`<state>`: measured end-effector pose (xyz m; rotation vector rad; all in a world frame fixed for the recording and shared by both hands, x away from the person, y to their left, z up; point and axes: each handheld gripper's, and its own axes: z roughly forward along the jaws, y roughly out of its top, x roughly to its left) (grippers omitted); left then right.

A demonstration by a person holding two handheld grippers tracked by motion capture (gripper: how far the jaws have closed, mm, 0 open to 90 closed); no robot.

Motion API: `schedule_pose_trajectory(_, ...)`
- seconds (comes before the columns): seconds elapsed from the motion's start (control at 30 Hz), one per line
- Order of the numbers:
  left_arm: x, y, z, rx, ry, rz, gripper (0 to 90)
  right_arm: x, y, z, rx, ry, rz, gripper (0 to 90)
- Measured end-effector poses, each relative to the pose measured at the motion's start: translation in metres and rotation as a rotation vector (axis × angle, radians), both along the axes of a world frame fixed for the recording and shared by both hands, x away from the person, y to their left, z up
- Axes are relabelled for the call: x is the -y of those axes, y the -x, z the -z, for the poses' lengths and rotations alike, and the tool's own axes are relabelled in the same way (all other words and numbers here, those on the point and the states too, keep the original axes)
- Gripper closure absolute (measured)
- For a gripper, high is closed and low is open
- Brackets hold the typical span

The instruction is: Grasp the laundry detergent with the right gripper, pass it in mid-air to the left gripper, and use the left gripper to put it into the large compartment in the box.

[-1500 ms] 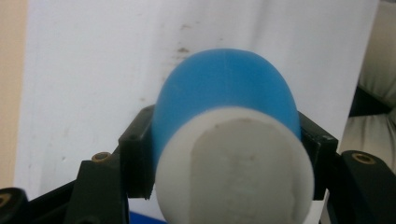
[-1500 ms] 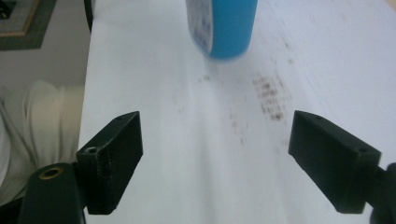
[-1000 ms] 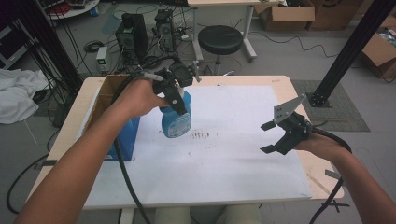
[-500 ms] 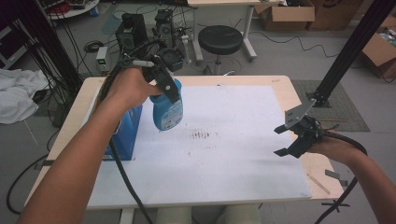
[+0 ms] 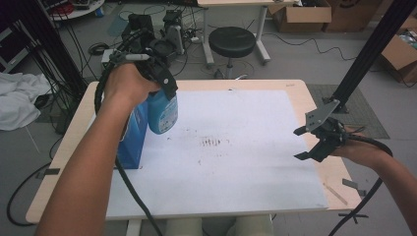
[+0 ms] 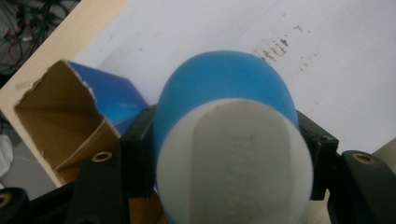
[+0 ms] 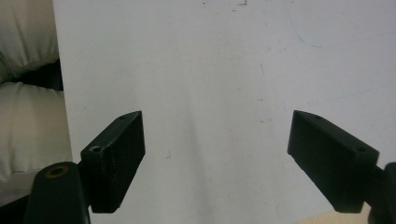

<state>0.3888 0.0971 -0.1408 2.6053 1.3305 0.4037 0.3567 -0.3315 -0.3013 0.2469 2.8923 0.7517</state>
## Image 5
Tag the large closed cardboard box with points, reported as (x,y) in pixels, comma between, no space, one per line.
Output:
(352,14)

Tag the brown cardboard box with contents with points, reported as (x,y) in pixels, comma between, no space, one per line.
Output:
(398,55)

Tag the white power supply unit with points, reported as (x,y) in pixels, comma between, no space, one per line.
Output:
(105,56)

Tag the black metal stand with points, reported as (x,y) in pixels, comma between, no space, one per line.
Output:
(370,50)

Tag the white table mat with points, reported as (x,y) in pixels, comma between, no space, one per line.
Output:
(223,170)

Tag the white cloth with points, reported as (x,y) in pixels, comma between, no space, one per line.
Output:
(18,98)

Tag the person's right leg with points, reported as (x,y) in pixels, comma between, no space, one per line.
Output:
(254,226)

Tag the blue bottle with white cap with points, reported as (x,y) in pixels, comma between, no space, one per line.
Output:
(162,113)

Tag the person's left hand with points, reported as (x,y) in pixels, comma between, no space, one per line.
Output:
(126,83)

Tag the light wooden table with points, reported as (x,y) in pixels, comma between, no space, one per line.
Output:
(73,141)

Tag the person's left leg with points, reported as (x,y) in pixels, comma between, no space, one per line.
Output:
(183,227)

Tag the person's right hand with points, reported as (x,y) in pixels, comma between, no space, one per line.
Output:
(360,154)

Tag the grey computer tower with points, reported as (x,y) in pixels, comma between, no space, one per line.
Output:
(173,17)

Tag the dark grey floor mat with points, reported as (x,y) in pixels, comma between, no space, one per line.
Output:
(364,111)

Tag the open brown cardboard box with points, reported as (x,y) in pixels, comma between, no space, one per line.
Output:
(301,14)

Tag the round white table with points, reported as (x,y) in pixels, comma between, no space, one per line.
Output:
(80,12)

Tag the person's leg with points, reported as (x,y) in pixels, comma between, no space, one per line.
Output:
(183,227)
(254,226)

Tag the grey tape strip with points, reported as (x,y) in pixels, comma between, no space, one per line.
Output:
(349,183)

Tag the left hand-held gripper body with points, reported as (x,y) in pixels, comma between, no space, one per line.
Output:
(149,64)

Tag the black computer tower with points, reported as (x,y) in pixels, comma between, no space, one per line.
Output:
(139,23)

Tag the white desk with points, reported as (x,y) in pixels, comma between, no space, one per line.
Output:
(262,29)

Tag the blue cardboard box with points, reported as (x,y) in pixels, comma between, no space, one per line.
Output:
(134,144)

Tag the black round stool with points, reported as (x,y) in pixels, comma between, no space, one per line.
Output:
(232,41)

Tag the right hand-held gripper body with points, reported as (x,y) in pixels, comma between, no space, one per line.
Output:
(331,131)

